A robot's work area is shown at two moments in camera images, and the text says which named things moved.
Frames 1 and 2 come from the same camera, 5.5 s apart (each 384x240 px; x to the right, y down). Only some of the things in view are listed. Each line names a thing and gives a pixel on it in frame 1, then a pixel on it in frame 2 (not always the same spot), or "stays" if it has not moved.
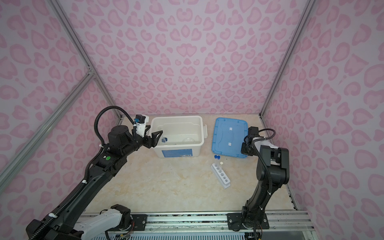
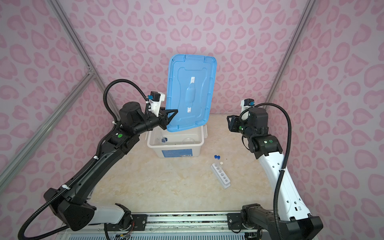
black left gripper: (154, 140) → (163, 119)
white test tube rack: (222, 178) stays
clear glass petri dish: (188, 140) stays
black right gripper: (243, 150) → (234, 123)
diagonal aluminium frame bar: (78, 89) stays
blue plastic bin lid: (227, 137) → (191, 90)
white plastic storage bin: (182, 136) stays
